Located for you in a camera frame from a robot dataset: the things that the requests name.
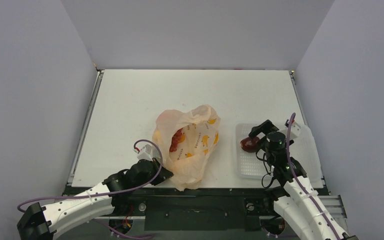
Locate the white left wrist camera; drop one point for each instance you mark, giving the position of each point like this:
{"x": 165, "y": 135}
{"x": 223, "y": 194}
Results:
{"x": 146, "y": 153}

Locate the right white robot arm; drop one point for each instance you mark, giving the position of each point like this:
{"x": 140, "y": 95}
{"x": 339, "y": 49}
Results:
{"x": 295, "y": 199}

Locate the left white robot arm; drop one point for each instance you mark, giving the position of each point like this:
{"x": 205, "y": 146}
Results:
{"x": 48, "y": 222}

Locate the red fake grape bunch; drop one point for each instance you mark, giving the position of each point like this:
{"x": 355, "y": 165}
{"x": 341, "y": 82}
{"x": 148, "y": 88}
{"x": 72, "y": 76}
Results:
{"x": 176, "y": 139}

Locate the white perforated plastic tray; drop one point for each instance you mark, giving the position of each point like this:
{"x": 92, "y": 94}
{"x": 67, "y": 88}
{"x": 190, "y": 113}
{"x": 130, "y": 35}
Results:
{"x": 303, "y": 150}

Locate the dark red fake fruit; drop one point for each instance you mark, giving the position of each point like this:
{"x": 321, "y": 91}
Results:
{"x": 250, "y": 144}

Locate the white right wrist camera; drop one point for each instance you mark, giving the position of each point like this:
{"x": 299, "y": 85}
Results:
{"x": 292, "y": 130}

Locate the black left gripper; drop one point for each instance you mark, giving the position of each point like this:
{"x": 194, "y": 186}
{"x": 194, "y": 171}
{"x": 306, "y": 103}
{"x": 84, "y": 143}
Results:
{"x": 163, "y": 174}

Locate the orange translucent plastic bag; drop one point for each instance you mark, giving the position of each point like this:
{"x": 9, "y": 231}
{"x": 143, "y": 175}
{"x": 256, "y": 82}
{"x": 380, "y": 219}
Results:
{"x": 201, "y": 131}

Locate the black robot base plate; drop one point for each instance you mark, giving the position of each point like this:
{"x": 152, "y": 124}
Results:
{"x": 203, "y": 209}

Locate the yellow fake fruit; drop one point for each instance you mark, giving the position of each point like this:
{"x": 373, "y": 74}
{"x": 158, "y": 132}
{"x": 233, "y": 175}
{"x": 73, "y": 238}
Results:
{"x": 156, "y": 135}

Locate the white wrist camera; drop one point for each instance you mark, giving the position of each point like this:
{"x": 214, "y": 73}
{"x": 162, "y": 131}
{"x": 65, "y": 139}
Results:
{"x": 292, "y": 130}
{"x": 146, "y": 153}

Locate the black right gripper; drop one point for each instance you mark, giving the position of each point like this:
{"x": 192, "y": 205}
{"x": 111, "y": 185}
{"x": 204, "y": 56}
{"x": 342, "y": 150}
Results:
{"x": 262, "y": 133}

